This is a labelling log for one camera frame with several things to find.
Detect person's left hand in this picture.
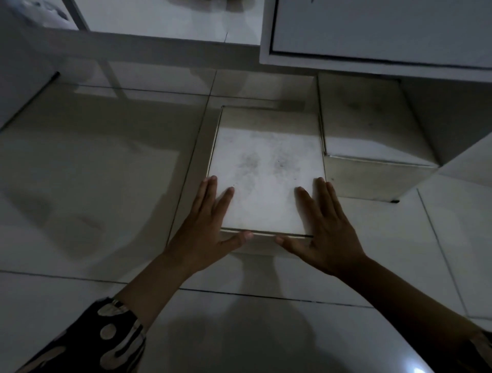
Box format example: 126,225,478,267
163,175,254,276

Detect person's right hand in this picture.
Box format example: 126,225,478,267
274,177,368,278

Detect smudged white cardboard box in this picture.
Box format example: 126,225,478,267
206,106,326,257

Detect person's left forearm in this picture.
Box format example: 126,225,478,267
115,251,193,331

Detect person's right forearm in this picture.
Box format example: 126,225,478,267
337,257,483,362

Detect black patterned left sleeve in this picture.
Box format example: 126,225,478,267
15,297,147,373

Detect white table with metal leg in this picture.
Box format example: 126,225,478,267
23,0,267,75

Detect white cabinet with drawer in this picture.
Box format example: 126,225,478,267
259,0,492,178

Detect white furniture side panel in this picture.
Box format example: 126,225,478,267
0,0,62,129

